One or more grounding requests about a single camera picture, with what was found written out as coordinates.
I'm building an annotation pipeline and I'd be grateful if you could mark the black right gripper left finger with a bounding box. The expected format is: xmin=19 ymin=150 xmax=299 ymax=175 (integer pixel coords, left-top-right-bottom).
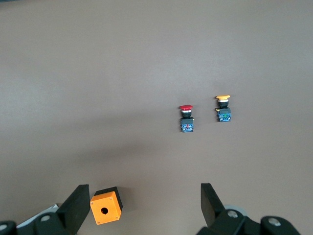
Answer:
xmin=34 ymin=184 xmax=90 ymax=235

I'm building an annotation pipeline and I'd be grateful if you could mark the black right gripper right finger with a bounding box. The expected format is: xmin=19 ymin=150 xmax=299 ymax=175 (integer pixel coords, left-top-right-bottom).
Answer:
xmin=197 ymin=183 xmax=264 ymax=235

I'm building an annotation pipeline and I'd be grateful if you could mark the red mushroom push button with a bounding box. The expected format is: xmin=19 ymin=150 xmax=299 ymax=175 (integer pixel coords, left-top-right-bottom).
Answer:
xmin=178 ymin=104 xmax=195 ymax=133

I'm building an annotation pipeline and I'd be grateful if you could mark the yellow mushroom push button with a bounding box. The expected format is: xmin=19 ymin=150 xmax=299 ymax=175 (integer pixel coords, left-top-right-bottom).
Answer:
xmin=215 ymin=94 xmax=232 ymax=123

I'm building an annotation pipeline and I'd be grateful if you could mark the orange box with round hole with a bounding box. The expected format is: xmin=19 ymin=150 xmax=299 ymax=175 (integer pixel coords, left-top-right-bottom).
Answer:
xmin=89 ymin=186 xmax=124 ymax=225

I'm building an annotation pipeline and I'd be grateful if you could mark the brown table cover sheet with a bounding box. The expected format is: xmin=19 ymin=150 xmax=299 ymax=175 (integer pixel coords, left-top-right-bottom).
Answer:
xmin=0 ymin=0 xmax=313 ymax=235

